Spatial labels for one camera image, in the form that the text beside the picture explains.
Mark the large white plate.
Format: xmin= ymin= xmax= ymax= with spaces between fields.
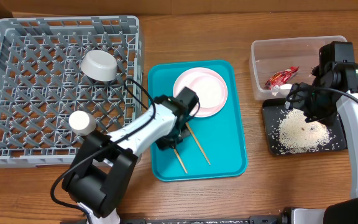
xmin=173 ymin=67 xmax=228 ymax=118

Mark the white cup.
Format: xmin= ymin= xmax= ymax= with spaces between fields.
xmin=68 ymin=111 xmax=96 ymax=136

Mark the red snack wrapper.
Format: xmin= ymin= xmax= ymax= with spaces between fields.
xmin=265 ymin=67 xmax=299 ymax=90

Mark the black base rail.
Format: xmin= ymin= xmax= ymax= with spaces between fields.
xmin=59 ymin=216 xmax=285 ymax=224

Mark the clear plastic bin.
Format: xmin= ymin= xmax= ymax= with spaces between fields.
xmin=249 ymin=35 xmax=347 ymax=101

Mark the small white bowl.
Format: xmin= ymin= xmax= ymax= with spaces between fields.
xmin=189 ymin=75 xmax=226 ymax=109

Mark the black plastic tray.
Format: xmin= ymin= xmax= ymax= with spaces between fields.
xmin=262 ymin=98 xmax=347 ymax=156

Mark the teal plastic serving tray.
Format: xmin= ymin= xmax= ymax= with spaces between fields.
xmin=148 ymin=60 xmax=247 ymax=182

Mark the grey metal bowl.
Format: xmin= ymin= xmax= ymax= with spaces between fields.
xmin=80 ymin=50 xmax=117 ymax=82

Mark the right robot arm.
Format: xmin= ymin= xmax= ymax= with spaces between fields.
xmin=277 ymin=42 xmax=358 ymax=224

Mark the grey plastic dish rack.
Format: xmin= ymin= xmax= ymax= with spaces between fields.
xmin=0 ymin=16 xmax=144 ymax=168

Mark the wooden chopstick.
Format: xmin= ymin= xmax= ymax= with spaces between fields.
xmin=186 ymin=123 xmax=211 ymax=165
xmin=173 ymin=148 xmax=188 ymax=174

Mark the pile of rice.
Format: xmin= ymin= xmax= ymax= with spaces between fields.
xmin=267 ymin=109 xmax=336 ymax=155

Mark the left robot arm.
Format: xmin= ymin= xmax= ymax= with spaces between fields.
xmin=59 ymin=87 xmax=199 ymax=223

